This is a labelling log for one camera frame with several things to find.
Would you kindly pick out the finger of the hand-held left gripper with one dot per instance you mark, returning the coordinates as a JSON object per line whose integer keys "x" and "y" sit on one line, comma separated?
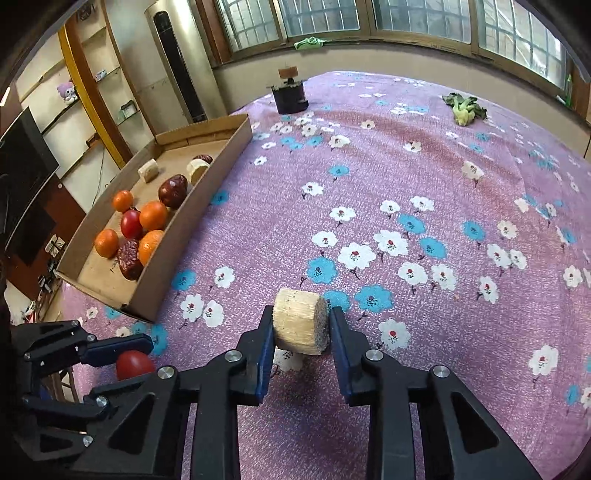
{"x": 64, "y": 406}
{"x": 115, "y": 348}

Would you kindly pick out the green leafy vegetable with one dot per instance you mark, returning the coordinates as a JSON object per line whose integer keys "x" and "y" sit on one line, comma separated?
{"x": 464, "y": 110}

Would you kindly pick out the yellow wooden beam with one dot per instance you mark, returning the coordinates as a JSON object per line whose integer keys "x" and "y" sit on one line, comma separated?
{"x": 90, "y": 97}

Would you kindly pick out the large wooden cube block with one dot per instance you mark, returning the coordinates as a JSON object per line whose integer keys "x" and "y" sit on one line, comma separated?
{"x": 197, "y": 170}

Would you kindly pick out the red tomato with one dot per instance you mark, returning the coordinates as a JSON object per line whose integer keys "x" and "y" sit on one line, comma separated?
{"x": 134, "y": 364}
{"x": 130, "y": 223}

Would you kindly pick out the black stand with block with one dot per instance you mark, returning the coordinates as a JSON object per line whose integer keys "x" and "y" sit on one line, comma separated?
{"x": 288, "y": 97}

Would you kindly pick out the small green box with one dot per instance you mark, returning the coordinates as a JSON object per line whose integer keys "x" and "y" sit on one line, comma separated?
{"x": 128, "y": 111}

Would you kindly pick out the small wooden cube block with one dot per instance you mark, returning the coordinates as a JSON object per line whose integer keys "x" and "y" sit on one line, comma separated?
{"x": 148, "y": 169}

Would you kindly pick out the green bottle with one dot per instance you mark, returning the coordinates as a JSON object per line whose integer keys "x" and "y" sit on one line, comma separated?
{"x": 569, "y": 90}

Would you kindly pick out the black television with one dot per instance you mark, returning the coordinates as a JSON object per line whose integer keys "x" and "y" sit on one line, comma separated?
{"x": 23, "y": 170}

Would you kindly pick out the brown cardboard box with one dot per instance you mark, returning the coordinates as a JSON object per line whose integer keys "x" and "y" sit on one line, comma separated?
{"x": 203, "y": 207}

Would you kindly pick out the purple floral tablecloth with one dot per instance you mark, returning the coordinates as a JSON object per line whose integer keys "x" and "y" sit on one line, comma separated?
{"x": 415, "y": 184}

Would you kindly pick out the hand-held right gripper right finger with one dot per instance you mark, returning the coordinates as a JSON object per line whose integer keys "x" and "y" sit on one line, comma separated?
{"x": 340, "y": 364}

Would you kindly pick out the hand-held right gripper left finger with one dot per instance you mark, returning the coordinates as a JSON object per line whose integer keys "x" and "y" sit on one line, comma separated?
{"x": 264, "y": 369}

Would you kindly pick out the wooden cylinder block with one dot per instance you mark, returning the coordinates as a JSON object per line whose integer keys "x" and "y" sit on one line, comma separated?
{"x": 300, "y": 323}

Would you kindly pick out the large red date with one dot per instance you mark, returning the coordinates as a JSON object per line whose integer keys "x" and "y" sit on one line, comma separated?
{"x": 173, "y": 190}

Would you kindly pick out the brown wooden block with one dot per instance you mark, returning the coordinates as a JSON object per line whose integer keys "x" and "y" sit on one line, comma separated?
{"x": 287, "y": 72}

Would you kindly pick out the wooden framed window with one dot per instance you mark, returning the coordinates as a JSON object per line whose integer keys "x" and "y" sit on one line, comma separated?
{"x": 415, "y": 18}

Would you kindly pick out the small red date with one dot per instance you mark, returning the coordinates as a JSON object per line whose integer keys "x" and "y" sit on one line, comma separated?
{"x": 203, "y": 159}

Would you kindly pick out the beige standing air conditioner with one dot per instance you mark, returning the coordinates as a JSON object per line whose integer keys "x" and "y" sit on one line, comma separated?
{"x": 184, "y": 46}

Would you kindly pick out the purple plush toy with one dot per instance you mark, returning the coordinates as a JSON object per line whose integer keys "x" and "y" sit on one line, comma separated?
{"x": 67, "y": 91}

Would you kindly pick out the green cloth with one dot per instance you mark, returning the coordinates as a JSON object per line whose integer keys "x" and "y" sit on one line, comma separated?
{"x": 309, "y": 43}

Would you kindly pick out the wrinkled red date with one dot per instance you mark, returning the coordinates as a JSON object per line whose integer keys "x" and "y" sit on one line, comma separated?
{"x": 130, "y": 258}

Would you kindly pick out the orange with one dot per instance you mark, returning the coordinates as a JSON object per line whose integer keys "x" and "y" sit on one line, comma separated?
{"x": 106, "y": 242}
{"x": 123, "y": 201}
{"x": 148, "y": 244}
{"x": 153, "y": 215}

